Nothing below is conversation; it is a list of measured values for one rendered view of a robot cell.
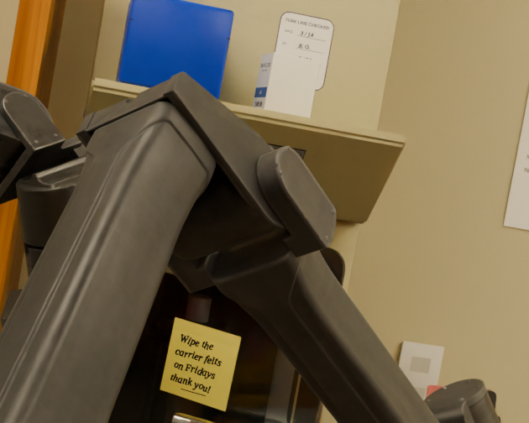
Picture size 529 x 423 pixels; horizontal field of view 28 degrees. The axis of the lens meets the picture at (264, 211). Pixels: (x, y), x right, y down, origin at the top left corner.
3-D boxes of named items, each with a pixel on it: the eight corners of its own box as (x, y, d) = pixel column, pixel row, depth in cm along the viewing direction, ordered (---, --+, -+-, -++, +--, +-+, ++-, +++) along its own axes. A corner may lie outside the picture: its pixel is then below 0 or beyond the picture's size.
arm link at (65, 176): (-2, 173, 85) (49, 180, 81) (60, 153, 90) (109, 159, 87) (10, 253, 87) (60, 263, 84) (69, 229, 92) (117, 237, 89)
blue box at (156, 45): (114, 86, 112) (128, 1, 111) (206, 102, 114) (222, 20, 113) (118, 81, 102) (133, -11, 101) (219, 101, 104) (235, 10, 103)
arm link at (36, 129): (-48, 159, 89) (-6, 96, 84) (49, 130, 98) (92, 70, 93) (34, 271, 87) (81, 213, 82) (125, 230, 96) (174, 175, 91)
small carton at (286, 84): (251, 110, 112) (261, 54, 111) (296, 118, 113) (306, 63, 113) (263, 110, 107) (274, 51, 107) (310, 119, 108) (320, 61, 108)
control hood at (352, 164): (73, 174, 112) (88, 80, 112) (361, 222, 118) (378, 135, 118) (72, 179, 101) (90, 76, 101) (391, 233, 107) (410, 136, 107)
